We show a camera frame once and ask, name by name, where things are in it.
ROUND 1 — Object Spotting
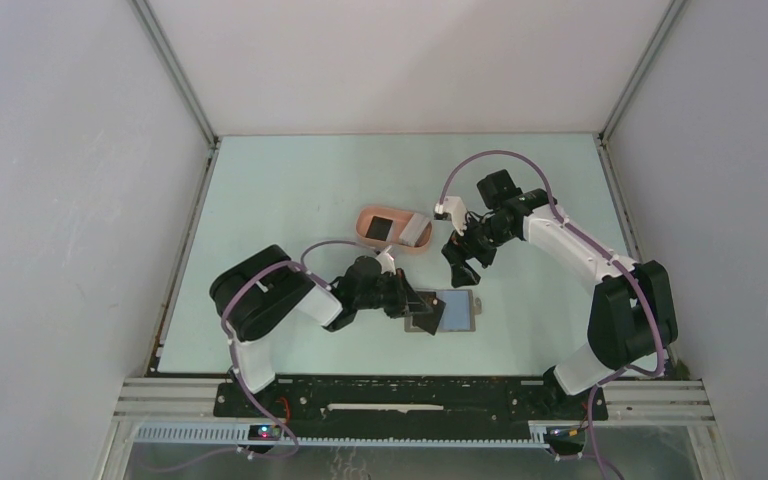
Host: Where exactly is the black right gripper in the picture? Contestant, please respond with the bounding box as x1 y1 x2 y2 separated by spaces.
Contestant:
441 209 515 288

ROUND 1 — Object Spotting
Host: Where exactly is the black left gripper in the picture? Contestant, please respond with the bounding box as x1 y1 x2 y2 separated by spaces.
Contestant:
354 268 432 319

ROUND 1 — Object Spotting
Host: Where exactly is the taupe leather card holder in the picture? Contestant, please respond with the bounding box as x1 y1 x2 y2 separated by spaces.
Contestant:
404 289 483 335

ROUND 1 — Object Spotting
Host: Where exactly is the peach plastic card tray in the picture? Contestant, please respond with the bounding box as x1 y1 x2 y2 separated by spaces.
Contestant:
355 205 433 255

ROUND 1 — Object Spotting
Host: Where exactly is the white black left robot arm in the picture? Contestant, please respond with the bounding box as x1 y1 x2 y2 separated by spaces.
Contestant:
209 245 445 417

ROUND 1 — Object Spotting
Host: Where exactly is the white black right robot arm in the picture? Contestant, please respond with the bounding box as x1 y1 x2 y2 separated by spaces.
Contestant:
434 170 678 418

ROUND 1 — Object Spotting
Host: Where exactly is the stack of credit cards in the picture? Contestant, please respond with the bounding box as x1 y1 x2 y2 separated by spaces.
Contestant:
398 213 430 247

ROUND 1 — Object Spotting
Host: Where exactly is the black card in tray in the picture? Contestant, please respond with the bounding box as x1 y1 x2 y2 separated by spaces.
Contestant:
365 216 393 242

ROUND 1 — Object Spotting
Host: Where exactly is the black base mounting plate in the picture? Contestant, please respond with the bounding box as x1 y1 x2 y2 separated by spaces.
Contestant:
213 375 608 441

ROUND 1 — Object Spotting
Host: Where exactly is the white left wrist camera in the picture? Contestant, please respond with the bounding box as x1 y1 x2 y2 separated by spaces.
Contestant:
375 245 397 274

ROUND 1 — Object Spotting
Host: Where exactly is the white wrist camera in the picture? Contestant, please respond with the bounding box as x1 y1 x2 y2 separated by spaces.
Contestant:
433 196 468 235
375 245 397 274

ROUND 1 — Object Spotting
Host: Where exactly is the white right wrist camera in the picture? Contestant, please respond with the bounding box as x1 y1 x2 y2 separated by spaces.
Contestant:
433 196 468 235

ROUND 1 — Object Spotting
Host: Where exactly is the white cable duct strip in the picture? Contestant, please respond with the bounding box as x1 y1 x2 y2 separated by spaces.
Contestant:
133 422 549 449

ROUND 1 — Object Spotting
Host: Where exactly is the aluminium frame rail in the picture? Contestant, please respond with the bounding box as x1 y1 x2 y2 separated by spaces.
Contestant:
113 377 221 421

